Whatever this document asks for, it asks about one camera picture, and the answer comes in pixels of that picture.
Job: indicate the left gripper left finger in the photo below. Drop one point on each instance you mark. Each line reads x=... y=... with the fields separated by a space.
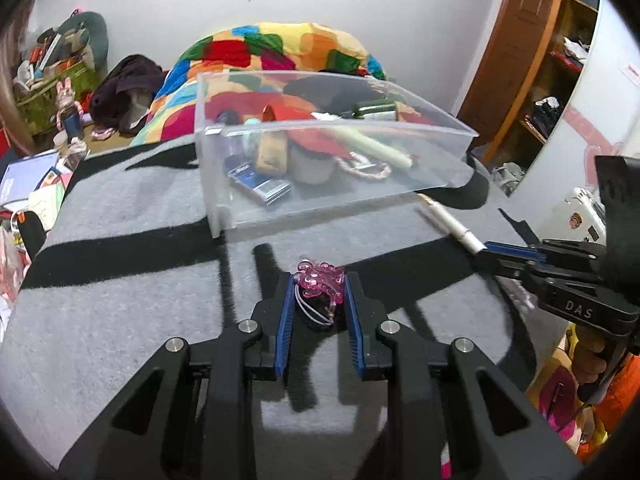
x=275 y=317

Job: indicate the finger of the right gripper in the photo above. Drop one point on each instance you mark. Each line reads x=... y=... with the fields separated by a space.
x=490 y=264
x=512 y=251

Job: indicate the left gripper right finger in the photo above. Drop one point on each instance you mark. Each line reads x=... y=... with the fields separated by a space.
x=371 y=358

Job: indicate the white gold pen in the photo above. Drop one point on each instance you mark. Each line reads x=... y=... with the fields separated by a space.
x=452 y=225

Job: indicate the white tape roll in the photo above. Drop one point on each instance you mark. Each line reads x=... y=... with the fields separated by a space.
x=310 y=168

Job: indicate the blue white card pack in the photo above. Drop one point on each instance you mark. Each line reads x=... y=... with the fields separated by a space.
x=265 y=189

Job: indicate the tan rectangular box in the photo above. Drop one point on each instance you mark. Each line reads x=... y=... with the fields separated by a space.
x=272 y=154

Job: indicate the long pale green box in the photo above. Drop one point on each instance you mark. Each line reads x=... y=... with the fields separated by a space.
x=369 y=146

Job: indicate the red paper envelope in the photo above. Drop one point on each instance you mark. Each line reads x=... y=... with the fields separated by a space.
x=312 y=139

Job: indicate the right hand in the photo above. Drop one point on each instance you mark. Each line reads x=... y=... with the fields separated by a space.
x=587 y=365

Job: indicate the white suitcase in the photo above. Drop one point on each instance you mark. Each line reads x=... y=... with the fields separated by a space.
x=580 y=216

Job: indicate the grey black blanket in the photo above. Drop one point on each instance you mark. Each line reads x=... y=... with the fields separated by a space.
x=130 y=263

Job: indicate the clear plastic storage box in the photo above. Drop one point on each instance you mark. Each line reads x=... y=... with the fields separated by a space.
x=435 y=140

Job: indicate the black clothing pile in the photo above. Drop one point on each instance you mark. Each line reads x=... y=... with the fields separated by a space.
x=333 y=94

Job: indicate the dark purple clothing pile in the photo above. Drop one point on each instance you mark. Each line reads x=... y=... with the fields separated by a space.
x=123 y=100

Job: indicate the white blue booklet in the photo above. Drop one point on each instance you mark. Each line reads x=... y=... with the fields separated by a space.
x=23 y=177

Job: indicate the pink bunny doll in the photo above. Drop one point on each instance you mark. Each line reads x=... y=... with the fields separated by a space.
x=69 y=112

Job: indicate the green storage basket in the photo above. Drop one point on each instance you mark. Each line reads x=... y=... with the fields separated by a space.
x=39 y=107

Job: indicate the grey plush toy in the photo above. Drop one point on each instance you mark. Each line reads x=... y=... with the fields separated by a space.
x=88 y=30

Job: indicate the striped pink curtain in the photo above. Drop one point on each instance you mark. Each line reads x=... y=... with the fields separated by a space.
x=12 y=121

